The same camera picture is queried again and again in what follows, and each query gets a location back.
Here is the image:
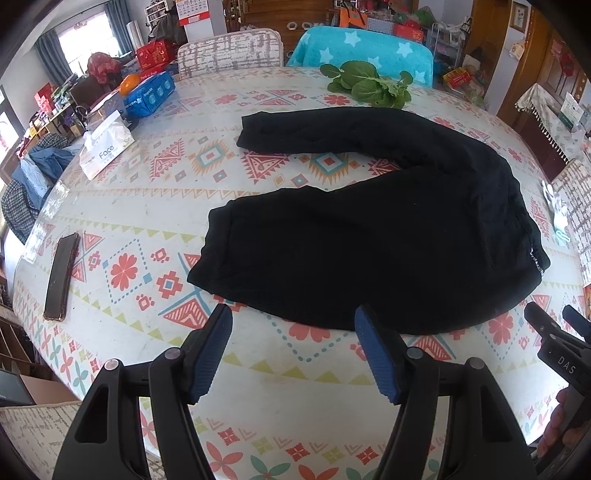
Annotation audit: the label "black pants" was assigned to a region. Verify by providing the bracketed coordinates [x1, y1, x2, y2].
[187, 107, 551, 335]

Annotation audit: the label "right hand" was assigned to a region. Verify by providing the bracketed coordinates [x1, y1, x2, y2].
[537, 388, 575, 457]

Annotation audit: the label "patterned tablecloth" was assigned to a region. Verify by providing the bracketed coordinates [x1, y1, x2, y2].
[13, 68, 585, 479]

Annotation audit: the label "blue clothes pile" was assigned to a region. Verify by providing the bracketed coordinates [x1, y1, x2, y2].
[1, 133, 75, 244]

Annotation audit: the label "white tissue pack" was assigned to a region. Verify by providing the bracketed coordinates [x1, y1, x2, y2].
[79, 110, 134, 180]

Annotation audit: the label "green leafy vegetable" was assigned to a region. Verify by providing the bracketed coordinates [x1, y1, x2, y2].
[320, 60, 414, 110]

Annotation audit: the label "turquoise star covered chair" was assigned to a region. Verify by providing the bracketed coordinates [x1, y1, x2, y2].
[287, 26, 434, 87]

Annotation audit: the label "orange fruit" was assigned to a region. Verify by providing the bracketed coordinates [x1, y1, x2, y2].
[118, 73, 141, 97]

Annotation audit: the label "red gift box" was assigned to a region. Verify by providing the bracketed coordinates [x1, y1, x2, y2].
[135, 39, 178, 71]

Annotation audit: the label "white grey patterned chair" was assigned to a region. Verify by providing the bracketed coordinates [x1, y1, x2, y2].
[177, 28, 283, 80]

